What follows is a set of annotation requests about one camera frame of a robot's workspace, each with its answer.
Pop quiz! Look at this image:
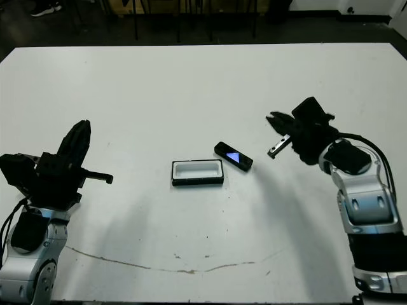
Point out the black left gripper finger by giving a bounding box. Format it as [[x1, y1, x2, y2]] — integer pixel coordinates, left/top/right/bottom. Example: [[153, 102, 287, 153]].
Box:
[[72, 119, 93, 169], [57, 119, 86, 166]]

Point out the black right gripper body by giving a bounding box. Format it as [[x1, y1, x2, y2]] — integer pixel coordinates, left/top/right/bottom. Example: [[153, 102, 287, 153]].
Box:
[[268, 119, 338, 166]]

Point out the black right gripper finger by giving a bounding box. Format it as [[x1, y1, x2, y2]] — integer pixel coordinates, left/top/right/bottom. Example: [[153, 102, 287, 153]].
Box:
[[266, 116, 292, 135], [270, 111, 295, 126]]

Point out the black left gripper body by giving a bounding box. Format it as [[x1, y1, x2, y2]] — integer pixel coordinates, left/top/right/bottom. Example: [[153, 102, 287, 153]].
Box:
[[27, 151, 114, 209]]

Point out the black phone-like camera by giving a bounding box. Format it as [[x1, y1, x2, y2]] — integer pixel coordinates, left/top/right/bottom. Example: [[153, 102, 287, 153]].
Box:
[[213, 141, 254, 172]]

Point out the black box base white insert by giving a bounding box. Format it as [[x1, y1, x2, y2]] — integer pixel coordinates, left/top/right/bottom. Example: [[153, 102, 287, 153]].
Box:
[[171, 159, 226, 188]]

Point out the black waste bin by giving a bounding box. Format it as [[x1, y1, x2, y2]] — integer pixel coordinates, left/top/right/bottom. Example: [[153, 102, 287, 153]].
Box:
[[267, 0, 293, 20]]

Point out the black sneaker white sole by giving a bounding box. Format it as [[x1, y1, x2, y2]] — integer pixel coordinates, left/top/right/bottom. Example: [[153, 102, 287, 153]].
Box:
[[30, 1, 63, 17]]

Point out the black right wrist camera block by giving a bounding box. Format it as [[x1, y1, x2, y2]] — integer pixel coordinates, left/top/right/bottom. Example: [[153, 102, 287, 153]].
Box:
[[291, 97, 335, 128]]

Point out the black wrist camera block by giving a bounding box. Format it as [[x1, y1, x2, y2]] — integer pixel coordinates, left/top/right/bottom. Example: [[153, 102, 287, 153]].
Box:
[[291, 97, 335, 128], [0, 153, 41, 201]]

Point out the black left wrist camera block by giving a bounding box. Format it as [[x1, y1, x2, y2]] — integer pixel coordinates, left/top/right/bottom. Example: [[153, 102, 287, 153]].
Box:
[[0, 153, 41, 201]]

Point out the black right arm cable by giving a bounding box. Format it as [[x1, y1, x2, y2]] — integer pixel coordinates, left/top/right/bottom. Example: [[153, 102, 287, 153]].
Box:
[[340, 132, 395, 204]]

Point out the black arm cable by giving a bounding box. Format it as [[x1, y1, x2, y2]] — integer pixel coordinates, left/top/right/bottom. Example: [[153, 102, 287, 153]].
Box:
[[340, 132, 395, 204], [0, 200, 28, 268]]

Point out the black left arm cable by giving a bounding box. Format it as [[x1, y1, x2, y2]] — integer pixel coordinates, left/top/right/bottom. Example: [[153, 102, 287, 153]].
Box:
[[0, 200, 28, 268]]

